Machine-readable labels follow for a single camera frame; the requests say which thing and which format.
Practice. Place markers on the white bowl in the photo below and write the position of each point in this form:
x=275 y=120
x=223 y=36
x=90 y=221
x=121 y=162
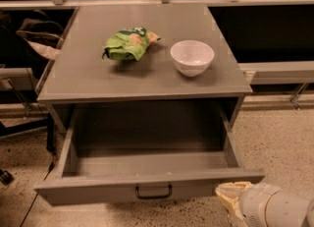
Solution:
x=191 y=57

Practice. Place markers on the grey drawer cabinet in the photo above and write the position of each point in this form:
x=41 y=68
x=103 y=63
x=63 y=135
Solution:
x=81 y=75

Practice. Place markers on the grey top drawer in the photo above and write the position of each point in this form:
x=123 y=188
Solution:
x=146 y=150

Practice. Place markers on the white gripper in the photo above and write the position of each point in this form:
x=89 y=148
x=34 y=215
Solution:
x=253 y=204

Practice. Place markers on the green chip bag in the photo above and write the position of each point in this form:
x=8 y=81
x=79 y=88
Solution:
x=129 y=44

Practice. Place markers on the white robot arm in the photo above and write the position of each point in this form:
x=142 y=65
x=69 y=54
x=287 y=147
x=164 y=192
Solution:
x=287 y=210

